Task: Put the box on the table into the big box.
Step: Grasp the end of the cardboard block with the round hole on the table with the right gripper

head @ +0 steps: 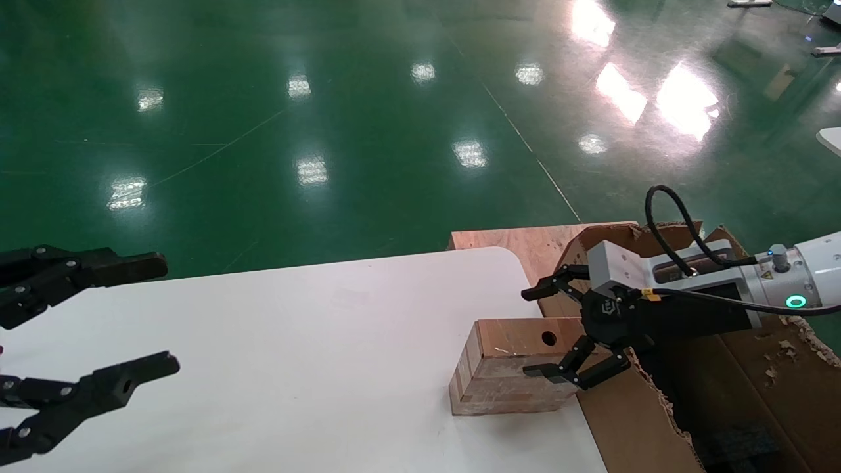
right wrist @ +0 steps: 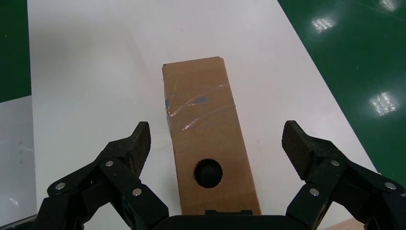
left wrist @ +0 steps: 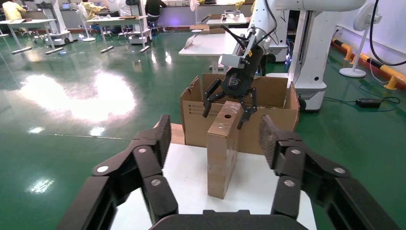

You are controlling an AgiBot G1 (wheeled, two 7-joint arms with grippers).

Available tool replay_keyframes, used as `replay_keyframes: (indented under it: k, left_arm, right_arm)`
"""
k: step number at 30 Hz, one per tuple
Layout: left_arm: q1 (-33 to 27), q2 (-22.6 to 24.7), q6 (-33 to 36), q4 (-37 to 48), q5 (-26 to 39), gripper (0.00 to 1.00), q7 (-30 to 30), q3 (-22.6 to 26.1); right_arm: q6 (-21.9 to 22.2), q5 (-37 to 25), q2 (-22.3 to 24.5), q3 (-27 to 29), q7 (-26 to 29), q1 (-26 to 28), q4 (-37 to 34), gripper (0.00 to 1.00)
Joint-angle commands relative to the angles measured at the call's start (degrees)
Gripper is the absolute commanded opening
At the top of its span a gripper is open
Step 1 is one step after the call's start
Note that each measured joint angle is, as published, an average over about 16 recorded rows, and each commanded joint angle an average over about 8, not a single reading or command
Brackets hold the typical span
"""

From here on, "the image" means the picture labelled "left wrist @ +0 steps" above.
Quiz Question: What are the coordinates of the black power adapter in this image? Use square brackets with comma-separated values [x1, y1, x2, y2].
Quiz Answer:
[355, 97, 383, 109]

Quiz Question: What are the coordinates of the yellow black floor barrier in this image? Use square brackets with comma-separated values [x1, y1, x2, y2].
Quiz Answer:
[331, 38, 406, 92]

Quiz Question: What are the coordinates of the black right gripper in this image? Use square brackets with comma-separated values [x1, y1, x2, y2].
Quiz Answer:
[202, 46, 264, 131]

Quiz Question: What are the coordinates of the person in yellow coat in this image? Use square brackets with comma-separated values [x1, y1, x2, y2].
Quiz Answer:
[1, 0, 28, 22]
[79, 0, 107, 21]

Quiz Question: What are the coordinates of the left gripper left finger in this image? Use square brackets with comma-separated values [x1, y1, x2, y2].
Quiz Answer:
[57, 114, 179, 230]

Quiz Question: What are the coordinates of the white round-cornered table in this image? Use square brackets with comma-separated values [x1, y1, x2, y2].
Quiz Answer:
[178, 28, 251, 74]

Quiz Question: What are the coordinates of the large open cardboard box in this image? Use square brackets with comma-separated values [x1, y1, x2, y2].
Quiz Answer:
[180, 73, 301, 156]

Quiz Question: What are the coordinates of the white robot mobile base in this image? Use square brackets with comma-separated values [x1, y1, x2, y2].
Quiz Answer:
[266, 9, 328, 112]

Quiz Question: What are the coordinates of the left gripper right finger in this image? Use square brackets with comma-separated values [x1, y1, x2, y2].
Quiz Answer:
[258, 115, 402, 230]

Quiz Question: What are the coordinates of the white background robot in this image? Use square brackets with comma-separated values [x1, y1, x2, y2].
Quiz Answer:
[125, 0, 152, 45]
[34, 0, 75, 46]

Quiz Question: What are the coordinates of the thick black hanging cable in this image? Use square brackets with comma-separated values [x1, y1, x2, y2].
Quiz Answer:
[369, 0, 406, 67]

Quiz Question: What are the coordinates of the person in black shirt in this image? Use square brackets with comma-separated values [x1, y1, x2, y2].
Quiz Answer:
[145, 0, 168, 19]

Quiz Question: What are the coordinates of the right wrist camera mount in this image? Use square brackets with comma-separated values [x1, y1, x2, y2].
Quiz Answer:
[220, 34, 258, 69]

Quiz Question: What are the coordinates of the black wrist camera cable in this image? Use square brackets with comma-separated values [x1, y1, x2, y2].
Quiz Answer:
[220, 24, 255, 61]

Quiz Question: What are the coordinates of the white pedestal fan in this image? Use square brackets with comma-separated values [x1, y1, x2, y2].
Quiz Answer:
[338, 2, 383, 79]
[76, 2, 97, 43]
[189, 0, 204, 34]

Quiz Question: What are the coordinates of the plywood board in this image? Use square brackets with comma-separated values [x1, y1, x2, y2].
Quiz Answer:
[170, 123, 186, 146]

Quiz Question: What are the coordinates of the clear acrylic stand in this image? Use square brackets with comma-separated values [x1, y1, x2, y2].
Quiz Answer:
[183, 34, 198, 50]

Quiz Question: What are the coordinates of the small brown cardboard box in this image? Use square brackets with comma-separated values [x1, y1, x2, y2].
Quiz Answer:
[206, 101, 244, 200]

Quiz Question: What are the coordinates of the pipe frame work table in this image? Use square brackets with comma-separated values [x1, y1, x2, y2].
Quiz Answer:
[85, 15, 151, 54]
[0, 18, 64, 56]

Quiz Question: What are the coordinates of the flat cardboard sheet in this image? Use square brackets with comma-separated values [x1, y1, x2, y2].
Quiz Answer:
[190, 24, 226, 35]

